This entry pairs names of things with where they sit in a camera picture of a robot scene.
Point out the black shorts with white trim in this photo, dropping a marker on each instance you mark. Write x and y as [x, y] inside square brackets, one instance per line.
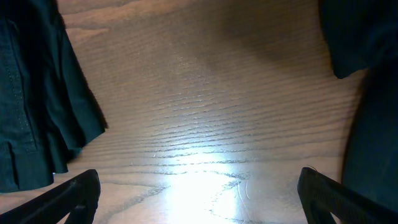
[48, 113]

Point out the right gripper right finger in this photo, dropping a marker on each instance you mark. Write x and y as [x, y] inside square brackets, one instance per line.
[322, 198]

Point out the black garment under pile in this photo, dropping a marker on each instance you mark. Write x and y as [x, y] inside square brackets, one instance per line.
[362, 34]

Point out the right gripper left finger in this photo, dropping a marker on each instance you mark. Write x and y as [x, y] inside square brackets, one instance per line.
[76, 199]

